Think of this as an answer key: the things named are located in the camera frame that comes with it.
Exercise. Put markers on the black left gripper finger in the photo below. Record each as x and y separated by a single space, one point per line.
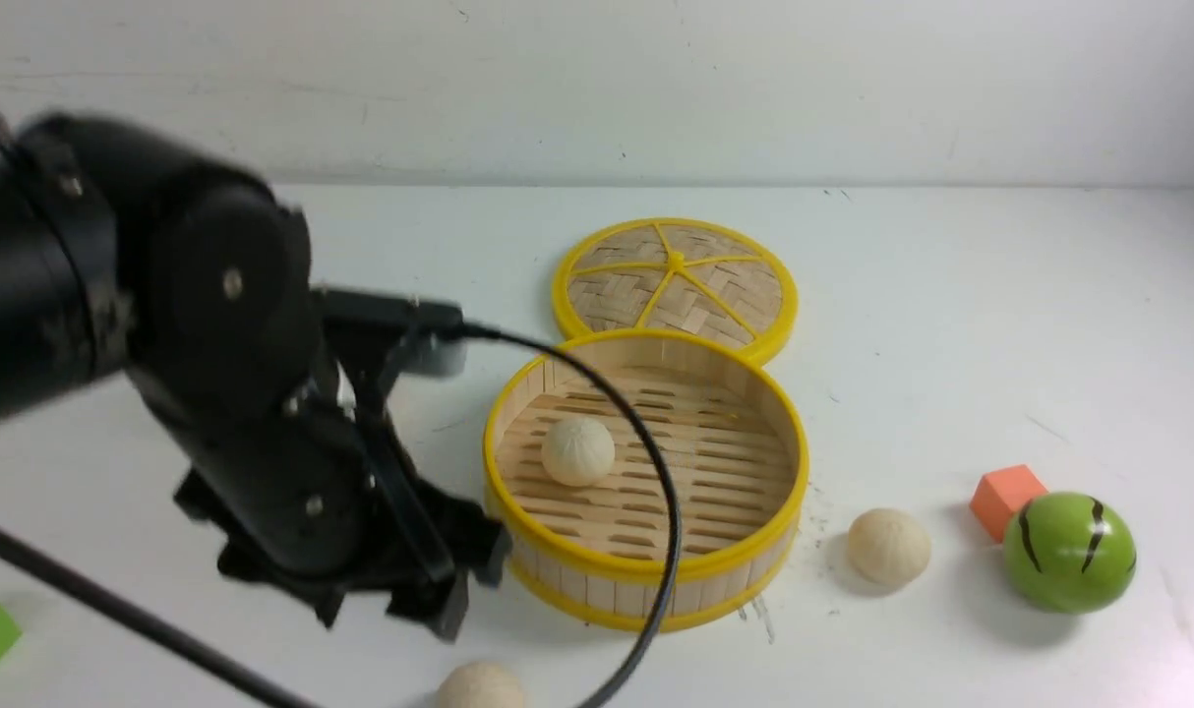
439 606

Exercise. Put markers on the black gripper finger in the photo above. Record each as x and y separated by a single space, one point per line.
492 547

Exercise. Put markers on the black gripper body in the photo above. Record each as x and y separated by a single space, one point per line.
280 403

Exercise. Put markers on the white bun bottom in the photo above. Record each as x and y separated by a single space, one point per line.
481 684

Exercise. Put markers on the white bun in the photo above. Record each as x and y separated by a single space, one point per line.
888 547
481 684
578 452

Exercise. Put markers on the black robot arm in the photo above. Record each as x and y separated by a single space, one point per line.
122 251

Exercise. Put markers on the yellow-rimmed bamboo steamer tray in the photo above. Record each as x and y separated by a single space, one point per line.
733 442

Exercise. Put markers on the woven bamboo steamer lid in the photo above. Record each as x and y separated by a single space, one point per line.
677 274

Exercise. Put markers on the orange foam cube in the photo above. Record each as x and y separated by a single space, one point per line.
1001 494

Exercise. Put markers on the green toy watermelon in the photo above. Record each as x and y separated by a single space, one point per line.
1069 553

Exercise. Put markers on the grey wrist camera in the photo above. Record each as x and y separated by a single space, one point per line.
430 355

